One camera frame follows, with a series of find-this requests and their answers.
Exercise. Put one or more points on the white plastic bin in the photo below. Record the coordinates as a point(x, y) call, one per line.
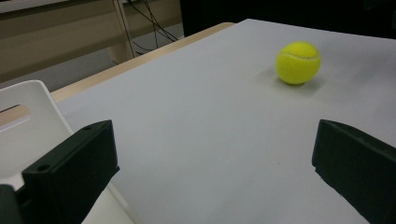
point(28, 140)

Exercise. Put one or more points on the beige wooden furniture frame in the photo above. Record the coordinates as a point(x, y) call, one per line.
point(62, 37)

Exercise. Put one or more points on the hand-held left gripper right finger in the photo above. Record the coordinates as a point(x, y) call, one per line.
point(358, 168)

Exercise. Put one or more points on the dark curtain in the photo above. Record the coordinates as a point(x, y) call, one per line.
point(280, 14)

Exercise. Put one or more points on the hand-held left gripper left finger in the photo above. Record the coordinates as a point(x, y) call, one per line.
point(74, 168)

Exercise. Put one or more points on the yellow tennis ball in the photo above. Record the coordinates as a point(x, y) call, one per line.
point(297, 63)

